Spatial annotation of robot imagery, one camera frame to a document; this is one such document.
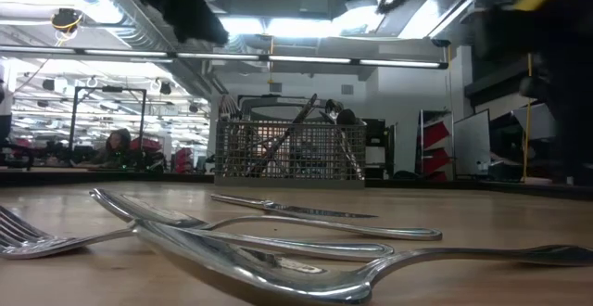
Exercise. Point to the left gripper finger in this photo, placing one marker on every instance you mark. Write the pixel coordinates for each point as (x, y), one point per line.
(210, 23)
(187, 23)

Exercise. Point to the silver fork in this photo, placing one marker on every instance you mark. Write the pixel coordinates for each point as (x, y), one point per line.
(28, 246)
(235, 109)
(227, 107)

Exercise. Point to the silver table knife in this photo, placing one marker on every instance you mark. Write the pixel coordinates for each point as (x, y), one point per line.
(309, 104)
(287, 209)

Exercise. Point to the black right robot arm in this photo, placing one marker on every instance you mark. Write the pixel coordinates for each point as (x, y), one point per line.
(576, 125)

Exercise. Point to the grey tilted panel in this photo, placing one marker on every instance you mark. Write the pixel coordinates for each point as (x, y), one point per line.
(533, 125)

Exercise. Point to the long ceiling light bar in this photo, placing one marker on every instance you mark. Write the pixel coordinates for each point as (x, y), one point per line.
(306, 59)

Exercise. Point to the white board panel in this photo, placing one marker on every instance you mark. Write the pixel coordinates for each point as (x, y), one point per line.
(472, 144)

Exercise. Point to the red machine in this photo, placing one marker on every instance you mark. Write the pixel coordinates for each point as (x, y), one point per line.
(146, 144)

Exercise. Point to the white shelf with red bins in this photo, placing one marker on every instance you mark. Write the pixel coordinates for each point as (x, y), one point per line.
(435, 135)

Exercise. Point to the person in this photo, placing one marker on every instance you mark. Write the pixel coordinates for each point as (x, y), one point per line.
(118, 144)

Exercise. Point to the grey mesh cutlery basket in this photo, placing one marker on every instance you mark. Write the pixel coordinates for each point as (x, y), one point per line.
(289, 184)

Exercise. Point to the black gantry frame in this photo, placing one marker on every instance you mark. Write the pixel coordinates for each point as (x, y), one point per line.
(112, 89)

